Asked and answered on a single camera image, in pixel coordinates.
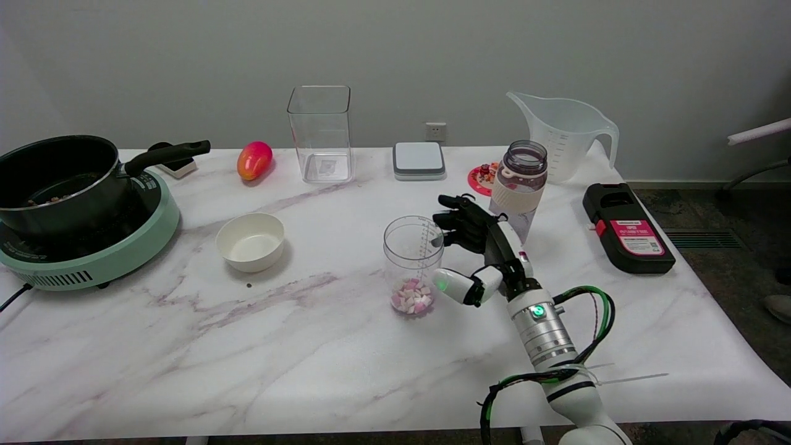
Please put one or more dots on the black device with pink label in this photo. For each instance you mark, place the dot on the black device with pink label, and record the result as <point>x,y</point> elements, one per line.
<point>627,228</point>

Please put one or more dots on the dark curved metal leg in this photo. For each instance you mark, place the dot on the dark curved metal leg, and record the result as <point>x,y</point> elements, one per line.
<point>751,173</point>

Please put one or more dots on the black white small object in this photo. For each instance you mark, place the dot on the black white small object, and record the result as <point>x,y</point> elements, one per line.
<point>176,167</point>

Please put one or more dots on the transparent cup with candy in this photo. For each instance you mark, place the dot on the transparent cup with candy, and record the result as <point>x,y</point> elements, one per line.
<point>411,266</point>

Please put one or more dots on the white grey kitchen scale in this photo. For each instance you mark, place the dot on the white grey kitchen scale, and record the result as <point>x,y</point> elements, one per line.
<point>419,159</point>

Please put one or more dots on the grey shoe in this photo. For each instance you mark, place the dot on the grey shoe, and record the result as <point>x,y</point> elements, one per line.
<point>778,306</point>

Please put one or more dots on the translucent plastic measuring jug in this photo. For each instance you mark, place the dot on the translucent plastic measuring jug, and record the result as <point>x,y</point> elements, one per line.
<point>565,139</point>

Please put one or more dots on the clear bottle with beige sleeve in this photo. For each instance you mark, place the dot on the clear bottle with beige sleeve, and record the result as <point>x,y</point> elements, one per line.
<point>519,179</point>

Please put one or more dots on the floor vent grille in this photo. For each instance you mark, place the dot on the floor vent grille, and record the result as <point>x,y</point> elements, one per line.
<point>704,238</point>

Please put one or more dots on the white bowl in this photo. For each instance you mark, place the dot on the white bowl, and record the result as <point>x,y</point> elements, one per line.
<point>250,242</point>

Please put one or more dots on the white foam tube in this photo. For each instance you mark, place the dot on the white foam tube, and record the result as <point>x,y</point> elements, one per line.
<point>759,131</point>

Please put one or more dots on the red yellow mango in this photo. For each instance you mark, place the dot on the red yellow mango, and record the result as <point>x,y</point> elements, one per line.
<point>254,161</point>

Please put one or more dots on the green induction cooker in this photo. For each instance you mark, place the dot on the green induction cooker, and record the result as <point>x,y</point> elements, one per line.
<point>123,247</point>

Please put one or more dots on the white wall socket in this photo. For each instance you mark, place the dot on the white wall socket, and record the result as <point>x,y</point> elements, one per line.
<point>435,132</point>

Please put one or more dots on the clear square plastic container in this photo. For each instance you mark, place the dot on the clear square plastic container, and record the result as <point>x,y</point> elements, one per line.
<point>321,136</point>

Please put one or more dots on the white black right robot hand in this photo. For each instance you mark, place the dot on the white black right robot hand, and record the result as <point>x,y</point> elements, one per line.
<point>494,247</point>

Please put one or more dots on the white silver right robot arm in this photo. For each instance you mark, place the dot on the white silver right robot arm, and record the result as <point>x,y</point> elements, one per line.
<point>547,340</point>

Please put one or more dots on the red round coaster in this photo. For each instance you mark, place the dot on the red round coaster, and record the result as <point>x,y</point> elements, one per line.
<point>479,179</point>

